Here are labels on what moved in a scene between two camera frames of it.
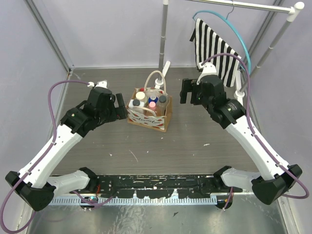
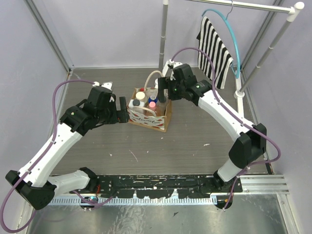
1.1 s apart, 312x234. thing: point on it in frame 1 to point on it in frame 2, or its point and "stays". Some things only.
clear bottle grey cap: [162, 104] stays
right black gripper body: [191, 85] to [175, 90]
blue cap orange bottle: [153, 98] stays
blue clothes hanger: [227, 18] to [237, 75]
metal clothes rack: [291, 10] stays
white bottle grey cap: [136, 103] stays
